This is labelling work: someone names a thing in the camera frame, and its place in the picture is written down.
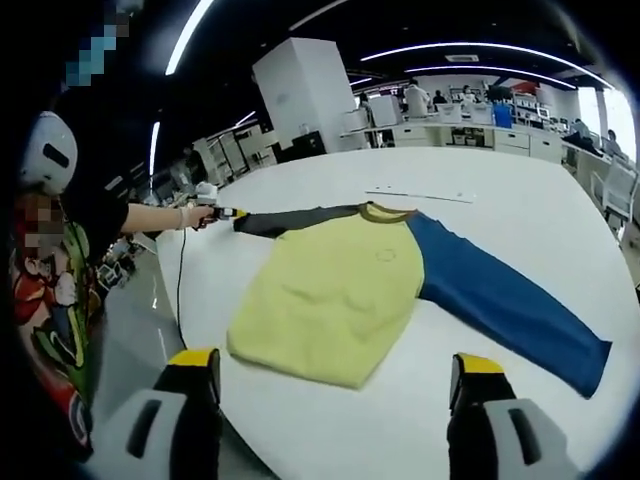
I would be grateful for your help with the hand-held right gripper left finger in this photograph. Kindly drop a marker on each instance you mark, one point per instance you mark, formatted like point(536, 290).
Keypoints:
point(200, 410)

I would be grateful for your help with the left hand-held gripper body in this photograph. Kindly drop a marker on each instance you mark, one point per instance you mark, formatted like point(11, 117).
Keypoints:
point(206, 194)

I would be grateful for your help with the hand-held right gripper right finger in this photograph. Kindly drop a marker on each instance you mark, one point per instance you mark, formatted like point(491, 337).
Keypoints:
point(470, 415)

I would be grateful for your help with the yellow blue long-sleeve garment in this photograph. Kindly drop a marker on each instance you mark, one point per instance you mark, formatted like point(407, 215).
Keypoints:
point(325, 300)

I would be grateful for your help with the person's left hand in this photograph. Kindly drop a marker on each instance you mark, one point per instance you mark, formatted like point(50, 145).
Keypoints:
point(196, 217)

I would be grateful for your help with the white shelving racks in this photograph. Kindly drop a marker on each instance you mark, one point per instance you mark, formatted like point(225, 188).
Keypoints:
point(235, 155)

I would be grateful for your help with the short ceiling light strip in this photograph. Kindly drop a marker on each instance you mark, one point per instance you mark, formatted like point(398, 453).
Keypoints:
point(155, 147)

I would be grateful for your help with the black cabinet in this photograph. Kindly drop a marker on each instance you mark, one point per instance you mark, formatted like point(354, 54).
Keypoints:
point(310, 145)

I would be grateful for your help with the wide white pillar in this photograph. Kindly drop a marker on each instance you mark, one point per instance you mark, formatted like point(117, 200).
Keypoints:
point(300, 90)

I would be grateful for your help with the bright ceiling light strip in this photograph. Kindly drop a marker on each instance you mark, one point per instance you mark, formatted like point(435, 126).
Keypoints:
point(190, 35)

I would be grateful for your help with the person in colourful shirt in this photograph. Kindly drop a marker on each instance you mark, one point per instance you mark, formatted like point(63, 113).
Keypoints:
point(75, 310)

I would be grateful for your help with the white chest-worn device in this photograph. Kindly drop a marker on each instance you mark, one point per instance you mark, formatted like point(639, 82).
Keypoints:
point(47, 150)

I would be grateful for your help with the white counter with cabinets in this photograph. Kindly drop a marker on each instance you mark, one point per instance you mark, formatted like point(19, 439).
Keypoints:
point(450, 132)

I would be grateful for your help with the white office chair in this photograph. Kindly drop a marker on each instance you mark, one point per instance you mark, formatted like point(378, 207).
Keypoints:
point(617, 190)

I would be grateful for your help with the ceiling air vent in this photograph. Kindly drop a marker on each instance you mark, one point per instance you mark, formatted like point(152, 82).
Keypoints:
point(461, 57)

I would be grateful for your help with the long curved ceiling light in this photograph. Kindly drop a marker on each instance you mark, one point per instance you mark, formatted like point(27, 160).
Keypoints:
point(465, 46)
point(500, 70)

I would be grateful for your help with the blue storage bin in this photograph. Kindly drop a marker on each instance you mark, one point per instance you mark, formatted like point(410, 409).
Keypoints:
point(502, 114)

